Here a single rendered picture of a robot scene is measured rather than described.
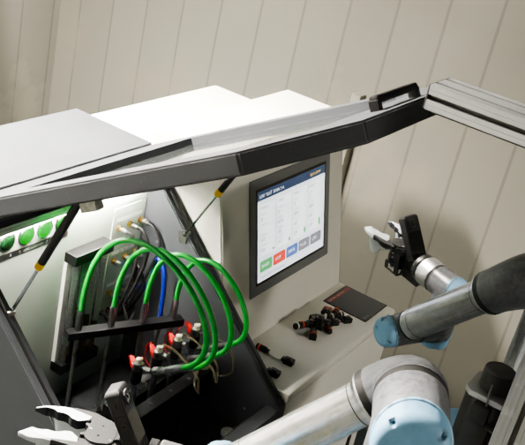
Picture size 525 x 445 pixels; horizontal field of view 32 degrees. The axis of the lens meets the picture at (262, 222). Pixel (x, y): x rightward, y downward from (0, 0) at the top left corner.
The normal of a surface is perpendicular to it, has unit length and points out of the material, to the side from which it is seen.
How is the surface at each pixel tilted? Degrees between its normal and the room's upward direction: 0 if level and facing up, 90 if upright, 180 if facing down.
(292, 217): 76
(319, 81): 90
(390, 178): 90
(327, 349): 0
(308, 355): 0
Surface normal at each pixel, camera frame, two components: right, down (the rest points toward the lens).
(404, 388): -0.22, -0.91
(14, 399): -0.53, 0.26
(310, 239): 0.85, 0.16
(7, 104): 0.81, 0.39
